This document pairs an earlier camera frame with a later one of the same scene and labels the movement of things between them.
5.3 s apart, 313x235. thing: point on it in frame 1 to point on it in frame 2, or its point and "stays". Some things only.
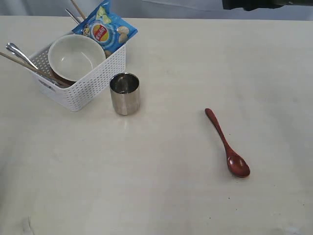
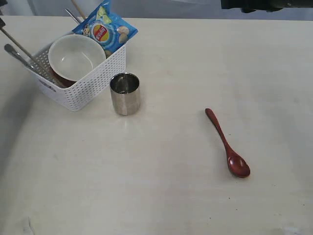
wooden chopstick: [33, 68] to [17, 44]
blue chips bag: [112, 31] stays
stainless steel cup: [125, 92] stays
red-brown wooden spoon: [237, 164] stays
